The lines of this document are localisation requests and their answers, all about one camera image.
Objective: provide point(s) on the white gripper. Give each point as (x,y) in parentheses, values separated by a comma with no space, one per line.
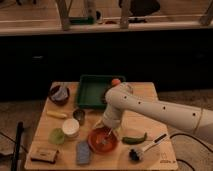
(111,121)

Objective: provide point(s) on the metal fork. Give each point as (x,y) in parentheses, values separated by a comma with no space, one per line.
(104,140)

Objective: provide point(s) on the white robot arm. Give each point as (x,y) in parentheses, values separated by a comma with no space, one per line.
(194,120)

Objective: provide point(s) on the red bowl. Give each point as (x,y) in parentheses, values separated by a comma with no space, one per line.
(95,137)

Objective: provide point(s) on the dark brown bowl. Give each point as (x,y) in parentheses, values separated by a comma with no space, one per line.
(53,91)

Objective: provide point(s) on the small metal cup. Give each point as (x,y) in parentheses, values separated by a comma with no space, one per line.
(79,115)

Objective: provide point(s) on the green tray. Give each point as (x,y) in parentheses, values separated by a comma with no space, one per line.
(91,89)

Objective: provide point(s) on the orange ball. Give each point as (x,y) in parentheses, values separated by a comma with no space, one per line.
(115,82)

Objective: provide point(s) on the blue sponge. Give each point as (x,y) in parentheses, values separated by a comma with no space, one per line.
(83,153)

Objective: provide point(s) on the blue grey cloth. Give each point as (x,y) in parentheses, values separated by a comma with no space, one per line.
(60,94)

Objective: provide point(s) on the light green plate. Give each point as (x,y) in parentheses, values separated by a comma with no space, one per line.
(57,136)

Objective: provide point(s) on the yellow corn cob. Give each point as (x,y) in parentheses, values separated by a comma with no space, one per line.
(56,114)

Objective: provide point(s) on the brown wooden block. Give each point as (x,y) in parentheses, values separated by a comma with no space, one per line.
(44,155)

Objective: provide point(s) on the black pole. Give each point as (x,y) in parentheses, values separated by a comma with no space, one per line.
(15,156)

